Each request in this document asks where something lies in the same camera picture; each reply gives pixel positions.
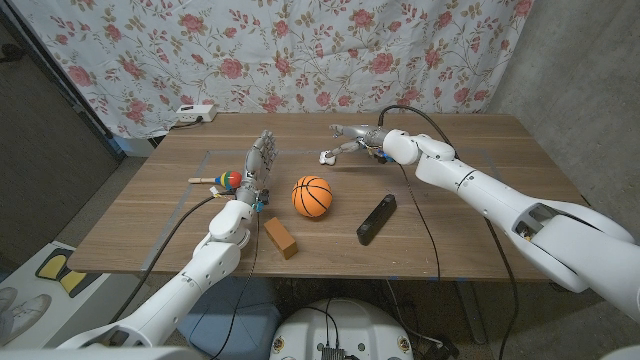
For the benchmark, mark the orange-brown wooden block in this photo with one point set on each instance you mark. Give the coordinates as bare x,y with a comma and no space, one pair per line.
281,238

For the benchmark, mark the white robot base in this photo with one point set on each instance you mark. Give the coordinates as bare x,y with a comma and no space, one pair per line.
345,325

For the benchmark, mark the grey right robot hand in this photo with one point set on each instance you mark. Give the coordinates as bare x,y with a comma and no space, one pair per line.
367,136

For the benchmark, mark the colourful wooden maraca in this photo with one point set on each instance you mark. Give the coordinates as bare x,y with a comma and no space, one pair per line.
231,180

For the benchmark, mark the orange basketball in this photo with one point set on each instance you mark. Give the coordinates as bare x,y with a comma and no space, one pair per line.
312,196

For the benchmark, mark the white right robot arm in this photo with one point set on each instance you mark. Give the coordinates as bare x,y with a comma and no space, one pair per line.
500,205

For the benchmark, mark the floral cloth backdrop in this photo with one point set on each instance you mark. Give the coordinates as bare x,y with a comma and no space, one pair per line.
300,50

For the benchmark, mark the white AirPods case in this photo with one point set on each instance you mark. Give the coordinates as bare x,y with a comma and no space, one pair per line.
328,160

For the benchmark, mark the black power adapter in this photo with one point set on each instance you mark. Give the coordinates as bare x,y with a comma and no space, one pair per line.
442,351

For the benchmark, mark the dark perforated panel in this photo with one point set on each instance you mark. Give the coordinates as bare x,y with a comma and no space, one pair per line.
50,150

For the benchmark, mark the black TV remote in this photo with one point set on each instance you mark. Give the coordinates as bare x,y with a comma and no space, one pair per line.
376,220

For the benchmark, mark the white shoe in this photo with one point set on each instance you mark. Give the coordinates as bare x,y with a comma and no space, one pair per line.
27,312
6,298

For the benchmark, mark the white power strip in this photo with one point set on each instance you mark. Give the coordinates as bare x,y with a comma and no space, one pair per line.
196,113

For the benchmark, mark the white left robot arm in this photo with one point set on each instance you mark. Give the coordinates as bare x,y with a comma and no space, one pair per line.
210,265

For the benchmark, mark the grey table leg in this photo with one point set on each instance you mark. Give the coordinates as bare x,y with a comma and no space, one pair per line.
472,310

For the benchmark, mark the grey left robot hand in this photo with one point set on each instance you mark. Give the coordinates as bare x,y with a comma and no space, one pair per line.
256,165

